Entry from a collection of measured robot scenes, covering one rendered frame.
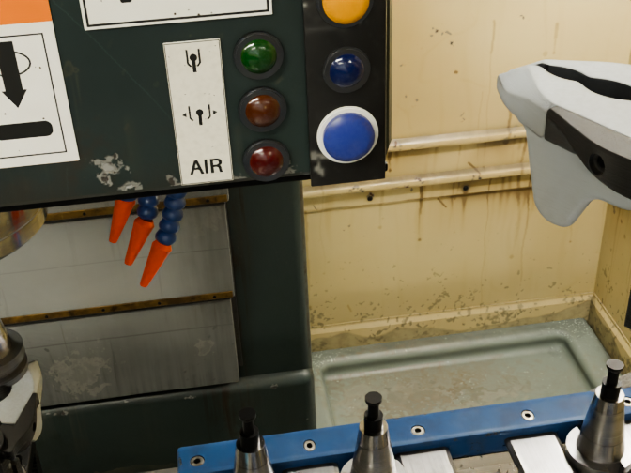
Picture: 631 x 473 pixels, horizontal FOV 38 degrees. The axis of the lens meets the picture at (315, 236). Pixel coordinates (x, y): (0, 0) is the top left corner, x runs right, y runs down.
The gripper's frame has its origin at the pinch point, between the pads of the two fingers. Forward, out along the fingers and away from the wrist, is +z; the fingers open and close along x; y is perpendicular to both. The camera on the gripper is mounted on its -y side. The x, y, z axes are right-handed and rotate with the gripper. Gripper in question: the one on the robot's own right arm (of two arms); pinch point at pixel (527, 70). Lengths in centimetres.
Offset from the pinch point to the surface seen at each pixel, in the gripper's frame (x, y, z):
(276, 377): 33, 84, 71
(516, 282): 99, 98, 76
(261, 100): -3.9, 5.1, 14.9
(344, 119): -0.1, 6.6, 12.4
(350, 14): 0.3, 0.5, 12.2
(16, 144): -15.4, 6.5, 22.2
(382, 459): 9.0, 45.1, 19.2
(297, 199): 38, 52, 70
